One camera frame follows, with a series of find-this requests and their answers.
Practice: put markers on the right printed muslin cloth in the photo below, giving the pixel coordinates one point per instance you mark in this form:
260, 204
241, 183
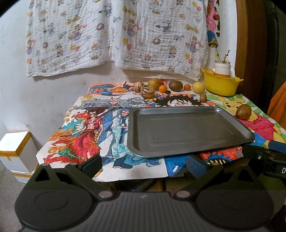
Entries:
160, 36

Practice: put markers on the green-brown mango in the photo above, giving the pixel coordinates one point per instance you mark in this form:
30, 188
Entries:
155, 83

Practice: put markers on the Mickey Minnie wall sticker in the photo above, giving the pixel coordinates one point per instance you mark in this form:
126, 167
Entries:
213, 23

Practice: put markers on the brown wooden door frame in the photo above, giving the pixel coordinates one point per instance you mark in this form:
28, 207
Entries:
252, 63

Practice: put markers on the grey metal tray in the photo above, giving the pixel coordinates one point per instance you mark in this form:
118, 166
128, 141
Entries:
169, 131

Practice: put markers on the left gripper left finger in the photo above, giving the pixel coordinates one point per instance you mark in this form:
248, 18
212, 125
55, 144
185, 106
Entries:
72, 177

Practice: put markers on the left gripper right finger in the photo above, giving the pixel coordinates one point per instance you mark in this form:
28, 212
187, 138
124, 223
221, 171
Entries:
207, 175

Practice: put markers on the yellow lemon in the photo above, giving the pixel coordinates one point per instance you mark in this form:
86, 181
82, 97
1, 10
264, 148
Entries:
198, 87

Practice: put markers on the anime poster mat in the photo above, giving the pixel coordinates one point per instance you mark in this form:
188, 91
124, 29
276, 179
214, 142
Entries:
97, 125

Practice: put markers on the brown avocado-like fruit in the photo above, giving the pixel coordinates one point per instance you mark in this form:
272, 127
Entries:
244, 112

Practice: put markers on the white and orange jar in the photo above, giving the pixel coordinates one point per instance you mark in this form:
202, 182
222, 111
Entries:
222, 69

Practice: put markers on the flower twig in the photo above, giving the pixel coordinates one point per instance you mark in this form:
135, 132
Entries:
224, 60

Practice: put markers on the dark brown kiwi with sticker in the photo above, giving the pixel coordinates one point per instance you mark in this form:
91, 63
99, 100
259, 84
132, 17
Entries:
175, 85

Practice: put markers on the printed muslin cloth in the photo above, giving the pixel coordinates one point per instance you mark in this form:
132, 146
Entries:
64, 36
160, 36

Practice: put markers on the left printed muslin cloth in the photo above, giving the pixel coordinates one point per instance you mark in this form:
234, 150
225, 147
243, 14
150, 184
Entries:
64, 36

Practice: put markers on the white cardboard box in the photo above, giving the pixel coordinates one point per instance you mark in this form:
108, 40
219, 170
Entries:
18, 154

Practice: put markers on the yellow plastic bowl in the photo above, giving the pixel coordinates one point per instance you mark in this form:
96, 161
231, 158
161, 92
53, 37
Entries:
223, 86

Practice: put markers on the striped melon front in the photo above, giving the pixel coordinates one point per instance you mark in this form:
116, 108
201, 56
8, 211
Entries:
147, 92

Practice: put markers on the small orange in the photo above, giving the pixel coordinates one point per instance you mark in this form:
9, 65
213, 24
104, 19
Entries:
162, 89
187, 87

